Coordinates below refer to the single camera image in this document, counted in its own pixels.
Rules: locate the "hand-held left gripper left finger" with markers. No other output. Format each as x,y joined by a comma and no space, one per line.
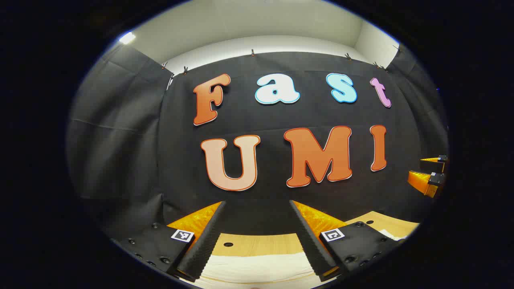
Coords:
207,241

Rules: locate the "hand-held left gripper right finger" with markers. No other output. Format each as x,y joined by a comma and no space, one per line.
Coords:
309,241

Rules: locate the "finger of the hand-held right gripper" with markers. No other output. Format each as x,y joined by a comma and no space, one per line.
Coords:
435,179
439,159

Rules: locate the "white jeans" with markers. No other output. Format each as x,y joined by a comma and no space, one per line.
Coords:
257,267

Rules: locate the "ceiling light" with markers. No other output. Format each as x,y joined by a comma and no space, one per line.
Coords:
127,38

